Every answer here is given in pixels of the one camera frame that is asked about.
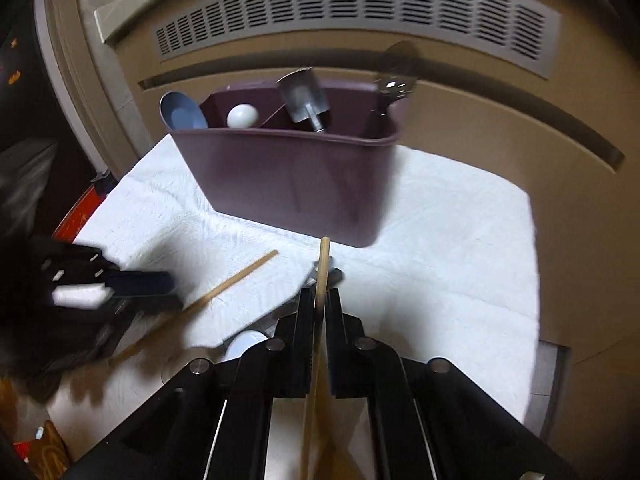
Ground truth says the black panel with orange stickers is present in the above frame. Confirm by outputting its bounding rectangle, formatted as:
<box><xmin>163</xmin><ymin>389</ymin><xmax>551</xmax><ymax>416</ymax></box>
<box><xmin>0</xmin><ymin>0</ymin><xmax>56</xmax><ymax>151</ymax></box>

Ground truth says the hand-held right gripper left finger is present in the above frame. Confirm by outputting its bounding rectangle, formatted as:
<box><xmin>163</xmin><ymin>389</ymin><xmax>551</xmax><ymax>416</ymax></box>
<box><xmin>64</xmin><ymin>286</ymin><xmax>318</xmax><ymax>480</ymax></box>

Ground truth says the grey spoon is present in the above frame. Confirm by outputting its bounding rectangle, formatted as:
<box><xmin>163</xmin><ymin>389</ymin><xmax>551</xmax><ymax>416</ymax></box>
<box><xmin>276</xmin><ymin>69</ymin><xmax>332</xmax><ymax>134</ymax></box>

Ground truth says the translucent spoon black handle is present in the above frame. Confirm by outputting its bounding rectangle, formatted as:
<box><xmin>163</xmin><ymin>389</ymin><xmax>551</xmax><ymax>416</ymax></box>
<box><xmin>362</xmin><ymin>41</ymin><xmax>420</xmax><ymax>140</ymax></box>

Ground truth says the blue plastic rice spoon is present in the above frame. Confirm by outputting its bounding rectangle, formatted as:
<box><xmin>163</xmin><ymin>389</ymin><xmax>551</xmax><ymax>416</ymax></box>
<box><xmin>159</xmin><ymin>91</ymin><xmax>208</xmax><ymax>131</ymax></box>

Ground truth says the purple plastic bin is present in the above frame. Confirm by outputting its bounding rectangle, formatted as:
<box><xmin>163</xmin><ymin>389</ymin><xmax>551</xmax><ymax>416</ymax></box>
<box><xmin>166</xmin><ymin>79</ymin><xmax>401</xmax><ymax>248</ymax></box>

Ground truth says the metal spoon with white knob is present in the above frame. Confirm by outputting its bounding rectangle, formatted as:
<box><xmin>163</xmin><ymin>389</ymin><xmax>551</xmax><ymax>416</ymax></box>
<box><xmin>226</xmin><ymin>104</ymin><xmax>260</xmax><ymax>128</ymax></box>

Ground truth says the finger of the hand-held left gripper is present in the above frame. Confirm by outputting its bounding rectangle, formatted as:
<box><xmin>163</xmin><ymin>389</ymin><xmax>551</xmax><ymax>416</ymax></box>
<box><xmin>106</xmin><ymin>270</ymin><xmax>176</xmax><ymax>297</ymax></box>
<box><xmin>111</xmin><ymin>293</ymin><xmax>184</xmax><ymax>315</ymax></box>

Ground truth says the white textured towel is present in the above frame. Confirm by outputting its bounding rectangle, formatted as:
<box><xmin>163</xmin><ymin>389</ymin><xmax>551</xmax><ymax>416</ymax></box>
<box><xmin>47</xmin><ymin>132</ymin><xmax>538</xmax><ymax>480</ymax></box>

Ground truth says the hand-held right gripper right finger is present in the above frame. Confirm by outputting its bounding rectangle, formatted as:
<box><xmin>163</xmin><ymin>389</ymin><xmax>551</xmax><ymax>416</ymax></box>
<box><xmin>325</xmin><ymin>289</ymin><xmax>583</xmax><ymax>480</ymax></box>

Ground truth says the wooden chopstick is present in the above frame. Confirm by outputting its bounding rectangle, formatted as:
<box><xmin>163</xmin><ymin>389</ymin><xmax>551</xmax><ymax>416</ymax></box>
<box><xmin>299</xmin><ymin>236</ymin><xmax>332</xmax><ymax>480</ymax></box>
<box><xmin>109</xmin><ymin>250</ymin><xmax>279</xmax><ymax>365</ymax></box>

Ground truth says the large grey vent grille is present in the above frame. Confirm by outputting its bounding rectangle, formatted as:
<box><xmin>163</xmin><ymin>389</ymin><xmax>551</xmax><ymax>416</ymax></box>
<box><xmin>152</xmin><ymin>0</ymin><xmax>562</xmax><ymax>80</ymax></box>

